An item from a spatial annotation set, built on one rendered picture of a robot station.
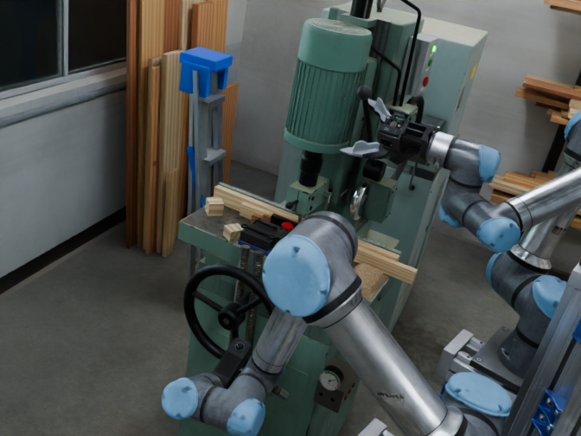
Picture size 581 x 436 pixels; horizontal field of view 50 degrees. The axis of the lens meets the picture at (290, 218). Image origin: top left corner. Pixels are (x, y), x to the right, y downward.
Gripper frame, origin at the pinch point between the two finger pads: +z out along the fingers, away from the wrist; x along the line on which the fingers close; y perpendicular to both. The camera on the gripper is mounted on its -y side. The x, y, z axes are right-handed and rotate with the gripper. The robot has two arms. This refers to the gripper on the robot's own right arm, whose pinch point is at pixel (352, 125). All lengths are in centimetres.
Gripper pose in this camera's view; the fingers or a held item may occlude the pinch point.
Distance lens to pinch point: 153.0
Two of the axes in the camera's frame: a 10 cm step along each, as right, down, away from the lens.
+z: -8.8, -3.4, 3.4
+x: -4.4, 8.5, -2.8
